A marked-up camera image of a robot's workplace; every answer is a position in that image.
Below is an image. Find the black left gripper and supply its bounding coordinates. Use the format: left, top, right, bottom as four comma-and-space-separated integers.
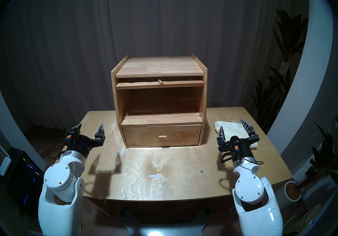
63, 123, 106, 158

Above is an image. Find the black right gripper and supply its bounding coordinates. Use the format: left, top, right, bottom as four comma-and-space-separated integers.
217, 119, 259, 161

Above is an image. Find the cream towel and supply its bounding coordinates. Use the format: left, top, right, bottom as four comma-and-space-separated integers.
213, 120, 258, 149

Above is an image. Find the wooden sliding door with knob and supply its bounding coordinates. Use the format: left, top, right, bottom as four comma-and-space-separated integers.
116, 79, 204, 90

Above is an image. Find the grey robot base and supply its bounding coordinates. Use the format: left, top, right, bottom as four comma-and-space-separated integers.
119, 209, 212, 236

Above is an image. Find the black computer tower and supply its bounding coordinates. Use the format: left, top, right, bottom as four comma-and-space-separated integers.
5, 147, 45, 212

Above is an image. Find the white plant pot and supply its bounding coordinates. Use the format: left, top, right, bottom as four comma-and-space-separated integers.
276, 181, 301, 210

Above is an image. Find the grey curtain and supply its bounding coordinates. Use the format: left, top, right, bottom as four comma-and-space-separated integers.
0, 0, 309, 133

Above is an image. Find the small dark potted plant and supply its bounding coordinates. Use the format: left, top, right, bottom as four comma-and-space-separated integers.
296, 117, 338, 191

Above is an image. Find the wooden cabinet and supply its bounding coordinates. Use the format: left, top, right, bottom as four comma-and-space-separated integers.
111, 53, 208, 149

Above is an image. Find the tall dark leafy plant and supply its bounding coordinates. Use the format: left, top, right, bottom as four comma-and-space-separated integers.
250, 8, 309, 133

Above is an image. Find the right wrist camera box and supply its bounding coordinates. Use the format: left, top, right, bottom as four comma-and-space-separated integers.
230, 136, 241, 152

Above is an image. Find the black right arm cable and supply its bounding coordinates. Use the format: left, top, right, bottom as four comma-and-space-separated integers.
220, 153, 264, 165

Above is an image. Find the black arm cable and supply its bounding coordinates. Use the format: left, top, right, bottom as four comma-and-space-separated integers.
220, 153, 264, 165
47, 139, 69, 160

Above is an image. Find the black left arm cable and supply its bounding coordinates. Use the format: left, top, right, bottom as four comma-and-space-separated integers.
47, 139, 69, 160

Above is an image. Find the wooden drawer with handle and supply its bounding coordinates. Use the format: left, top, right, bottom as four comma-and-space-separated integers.
122, 124, 202, 147

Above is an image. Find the white wall device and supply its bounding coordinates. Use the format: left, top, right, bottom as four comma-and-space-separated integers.
0, 156, 11, 176

